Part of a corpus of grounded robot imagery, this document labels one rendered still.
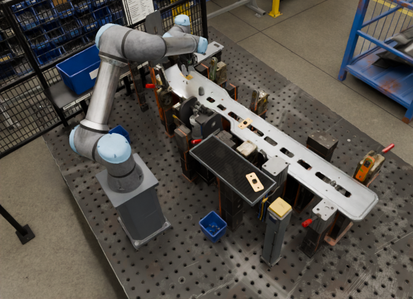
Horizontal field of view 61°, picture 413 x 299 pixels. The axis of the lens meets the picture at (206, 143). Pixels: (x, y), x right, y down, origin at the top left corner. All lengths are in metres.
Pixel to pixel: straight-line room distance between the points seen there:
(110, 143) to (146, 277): 0.69
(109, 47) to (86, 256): 1.68
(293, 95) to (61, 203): 1.94
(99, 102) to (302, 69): 2.76
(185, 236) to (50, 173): 1.72
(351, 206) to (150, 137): 1.24
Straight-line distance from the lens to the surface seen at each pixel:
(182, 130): 1.70
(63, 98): 2.16
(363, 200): 1.64
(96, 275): 2.62
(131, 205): 1.54
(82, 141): 1.45
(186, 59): 1.91
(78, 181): 2.15
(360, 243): 1.88
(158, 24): 2.14
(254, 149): 1.61
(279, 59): 3.97
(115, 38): 1.41
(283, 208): 1.35
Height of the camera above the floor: 2.31
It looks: 49 degrees down
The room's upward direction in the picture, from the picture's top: 5 degrees counter-clockwise
